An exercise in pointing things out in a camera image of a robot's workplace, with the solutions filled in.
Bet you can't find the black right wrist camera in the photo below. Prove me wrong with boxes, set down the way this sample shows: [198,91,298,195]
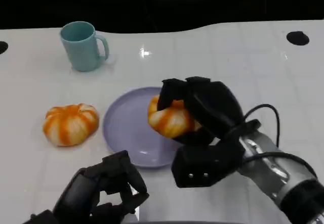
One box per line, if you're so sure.
[171,140,246,189]

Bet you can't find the lilac plate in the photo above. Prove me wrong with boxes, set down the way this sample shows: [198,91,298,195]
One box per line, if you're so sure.
[102,86,182,169]

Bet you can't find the orange white toy bread roll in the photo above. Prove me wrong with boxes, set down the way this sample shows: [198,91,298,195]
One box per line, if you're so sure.
[147,95,203,139]
[43,103,100,148]

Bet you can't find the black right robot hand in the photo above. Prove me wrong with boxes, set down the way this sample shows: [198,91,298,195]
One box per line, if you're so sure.
[156,76,246,146]

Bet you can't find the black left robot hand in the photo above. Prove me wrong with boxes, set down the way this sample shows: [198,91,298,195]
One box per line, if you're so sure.
[52,150,150,224]

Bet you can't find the pale green mug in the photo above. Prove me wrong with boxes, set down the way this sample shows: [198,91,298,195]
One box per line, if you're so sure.
[60,21,110,72]

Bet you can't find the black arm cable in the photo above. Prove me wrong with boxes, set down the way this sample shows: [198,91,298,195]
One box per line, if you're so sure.
[225,104,318,180]

